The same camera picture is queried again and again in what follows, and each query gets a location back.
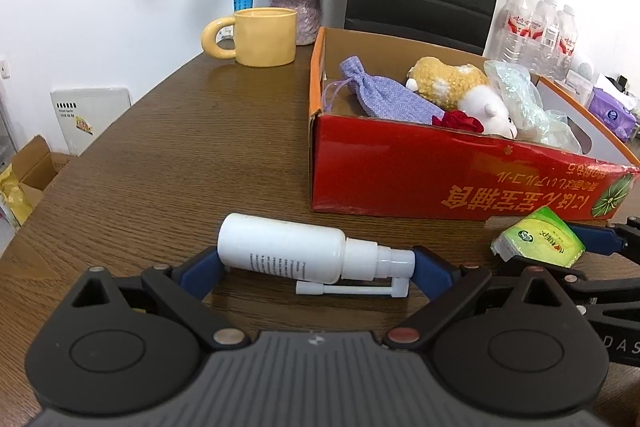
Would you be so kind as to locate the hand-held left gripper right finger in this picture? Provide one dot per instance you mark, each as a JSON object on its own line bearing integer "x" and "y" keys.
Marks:
{"x": 431, "y": 268}

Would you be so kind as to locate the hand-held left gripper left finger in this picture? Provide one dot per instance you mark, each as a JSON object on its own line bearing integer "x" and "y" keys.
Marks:
{"x": 200, "y": 272}

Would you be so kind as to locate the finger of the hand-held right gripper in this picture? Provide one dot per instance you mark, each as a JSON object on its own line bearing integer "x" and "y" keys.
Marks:
{"x": 570, "y": 277}
{"x": 597, "y": 238}

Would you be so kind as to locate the green tissue packet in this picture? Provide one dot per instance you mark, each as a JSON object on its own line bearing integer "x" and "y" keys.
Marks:
{"x": 540, "y": 237}

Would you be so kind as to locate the white spray bottle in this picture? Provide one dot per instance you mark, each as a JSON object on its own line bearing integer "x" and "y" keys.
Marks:
{"x": 280, "y": 247}

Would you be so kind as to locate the red cardboard box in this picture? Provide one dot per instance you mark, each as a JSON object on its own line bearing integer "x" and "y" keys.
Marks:
{"x": 400, "y": 177}

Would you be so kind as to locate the artificial rose ornament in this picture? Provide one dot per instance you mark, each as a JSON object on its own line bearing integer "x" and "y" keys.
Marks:
{"x": 457, "y": 121}

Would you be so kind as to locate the clear plastic bag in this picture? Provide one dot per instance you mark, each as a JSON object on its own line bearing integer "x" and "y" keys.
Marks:
{"x": 520, "y": 97}

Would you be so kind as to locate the orange and white plush toy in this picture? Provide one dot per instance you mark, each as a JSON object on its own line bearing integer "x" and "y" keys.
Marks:
{"x": 445, "y": 79}

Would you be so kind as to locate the purple tissue pack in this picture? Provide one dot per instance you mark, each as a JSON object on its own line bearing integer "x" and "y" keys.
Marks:
{"x": 612, "y": 114}

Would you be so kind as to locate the brown wooden desk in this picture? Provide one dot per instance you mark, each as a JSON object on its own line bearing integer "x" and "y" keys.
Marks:
{"x": 150, "y": 157}

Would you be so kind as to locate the black desk gadget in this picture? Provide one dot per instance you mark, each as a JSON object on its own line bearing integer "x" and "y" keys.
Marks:
{"x": 623, "y": 83}

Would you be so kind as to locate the white round device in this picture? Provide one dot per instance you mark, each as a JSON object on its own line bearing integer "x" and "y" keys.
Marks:
{"x": 585, "y": 69}

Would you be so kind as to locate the white panel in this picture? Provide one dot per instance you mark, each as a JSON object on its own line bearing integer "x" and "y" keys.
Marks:
{"x": 90, "y": 114}

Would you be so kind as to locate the brown cardboard carton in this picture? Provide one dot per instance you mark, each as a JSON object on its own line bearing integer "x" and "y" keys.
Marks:
{"x": 37, "y": 167}

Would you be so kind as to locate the clear water bottle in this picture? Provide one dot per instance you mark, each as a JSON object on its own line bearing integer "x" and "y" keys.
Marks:
{"x": 544, "y": 37}
{"x": 515, "y": 27}
{"x": 567, "y": 42}

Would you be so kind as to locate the yellow plastic bag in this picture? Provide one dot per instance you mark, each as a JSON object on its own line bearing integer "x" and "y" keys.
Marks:
{"x": 12, "y": 199}

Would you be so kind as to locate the yellow ceramic mug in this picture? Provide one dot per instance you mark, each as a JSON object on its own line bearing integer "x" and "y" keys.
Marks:
{"x": 265, "y": 37}

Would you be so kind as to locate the white wall socket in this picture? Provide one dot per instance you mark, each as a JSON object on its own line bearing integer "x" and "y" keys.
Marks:
{"x": 5, "y": 68}

